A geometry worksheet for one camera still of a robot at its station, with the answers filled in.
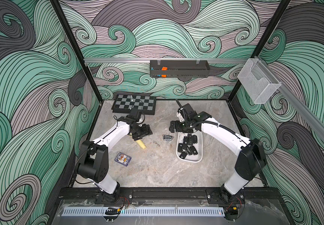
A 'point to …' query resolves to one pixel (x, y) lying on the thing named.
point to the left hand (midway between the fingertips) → (148, 133)
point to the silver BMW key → (167, 137)
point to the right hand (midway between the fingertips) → (177, 129)
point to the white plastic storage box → (198, 146)
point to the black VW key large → (185, 140)
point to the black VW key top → (183, 155)
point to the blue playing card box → (122, 159)
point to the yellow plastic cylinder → (141, 144)
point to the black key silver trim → (190, 141)
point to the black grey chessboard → (123, 103)
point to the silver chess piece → (132, 100)
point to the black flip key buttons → (189, 151)
